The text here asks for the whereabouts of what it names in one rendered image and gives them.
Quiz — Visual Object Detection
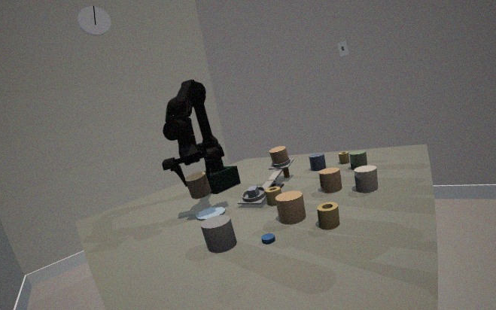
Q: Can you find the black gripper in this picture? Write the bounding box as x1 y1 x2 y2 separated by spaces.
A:
162 135 220 187

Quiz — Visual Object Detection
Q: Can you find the green cylinder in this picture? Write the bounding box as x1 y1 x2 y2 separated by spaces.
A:
349 150 367 170

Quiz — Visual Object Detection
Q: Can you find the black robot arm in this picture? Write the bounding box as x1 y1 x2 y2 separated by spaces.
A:
163 80 226 173

